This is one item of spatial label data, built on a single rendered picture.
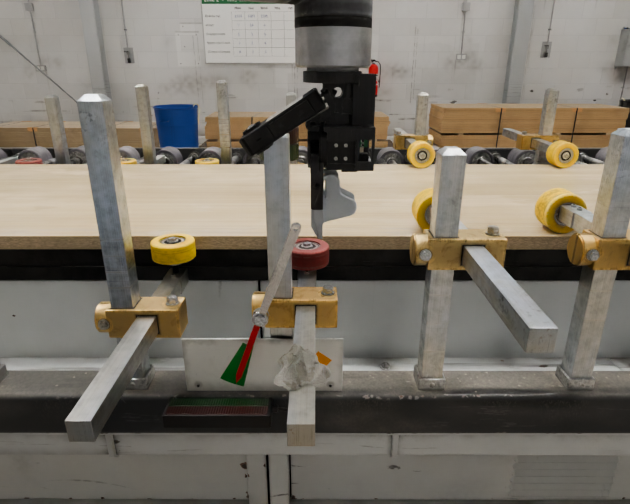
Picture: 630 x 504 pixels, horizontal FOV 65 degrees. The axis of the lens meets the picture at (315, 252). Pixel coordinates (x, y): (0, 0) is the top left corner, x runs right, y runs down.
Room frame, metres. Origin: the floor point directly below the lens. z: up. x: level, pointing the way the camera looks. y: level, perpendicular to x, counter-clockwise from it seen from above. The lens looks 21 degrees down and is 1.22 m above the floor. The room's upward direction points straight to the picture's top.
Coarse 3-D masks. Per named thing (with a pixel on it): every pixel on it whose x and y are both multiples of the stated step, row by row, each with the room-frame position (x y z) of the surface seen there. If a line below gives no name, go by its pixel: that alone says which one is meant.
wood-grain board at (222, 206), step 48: (0, 192) 1.24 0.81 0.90; (48, 192) 1.24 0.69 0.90; (144, 192) 1.24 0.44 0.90; (192, 192) 1.24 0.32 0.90; (240, 192) 1.24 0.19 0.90; (384, 192) 1.24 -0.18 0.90; (480, 192) 1.24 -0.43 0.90; (528, 192) 1.24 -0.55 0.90; (576, 192) 1.24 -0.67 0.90; (0, 240) 0.90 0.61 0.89; (48, 240) 0.90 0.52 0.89; (96, 240) 0.90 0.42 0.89; (144, 240) 0.90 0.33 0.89; (240, 240) 0.90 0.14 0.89; (336, 240) 0.90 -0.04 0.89; (384, 240) 0.90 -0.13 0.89; (528, 240) 0.90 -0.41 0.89
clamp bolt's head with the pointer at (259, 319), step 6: (258, 318) 0.66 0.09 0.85; (264, 318) 0.66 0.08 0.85; (258, 324) 0.66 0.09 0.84; (252, 330) 0.68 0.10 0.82; (258, 330) 0.68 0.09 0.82; (252, 336) 0.68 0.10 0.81; (252, 342) 0.68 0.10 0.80; (246, 348) 0.68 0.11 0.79; (246, 354) 0.68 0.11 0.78; (246, 360) 0.68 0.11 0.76; (240, 366) 0.68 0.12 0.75; (240, 372) 0.68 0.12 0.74
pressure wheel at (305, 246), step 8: (304, 240) 0.85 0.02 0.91; (312, 240) 0.85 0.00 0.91; (320, 240) 0.85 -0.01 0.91; (296, 248) 0.81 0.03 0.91; (304, 248) 0.82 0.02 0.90; (312, 248) 0.82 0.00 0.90; (320, 248) 0.81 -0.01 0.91; (328, 248) 0.82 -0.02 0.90; (296, 256) 0.79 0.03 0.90; (304, 256) 0.79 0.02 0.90; (312, 256) 0.79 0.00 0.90; (320, 256) 0.80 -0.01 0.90; (328, 256) 0.82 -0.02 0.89; (296, 264) 0.79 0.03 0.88; (304, 264) 0.79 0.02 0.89; (312, 264) 0.79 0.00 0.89; (320, 264) 0.80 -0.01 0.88
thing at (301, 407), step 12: (300, 276) 0.79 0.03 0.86; (312, 276) 0.79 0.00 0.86; (300, 312) 0.66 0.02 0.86; (312, 312) 0.66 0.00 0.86; (300, 324) 0.62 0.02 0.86; (312, 324) 0.62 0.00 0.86; (300, 336) 0.59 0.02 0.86; (312, 336) 0.59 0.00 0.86; (312, 348) 0.56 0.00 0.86; (300, 396) 0.46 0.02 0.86; (312, 396) 0.46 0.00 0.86; (288, 408) 0.44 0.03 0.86; (300, 408) 0.44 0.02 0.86; (312, 408) 0.44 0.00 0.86; (288, 420) 0.42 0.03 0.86; (300, 420) 0.42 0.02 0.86; (312, 420) 0.42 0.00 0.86; (288, 432) 0.41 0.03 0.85; (300, 432) 0.41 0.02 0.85; (312, 432) 0.41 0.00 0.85; (288, 444) 0.41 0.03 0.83; (300, 444) 0.41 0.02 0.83; (312, 444) 0.41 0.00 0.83
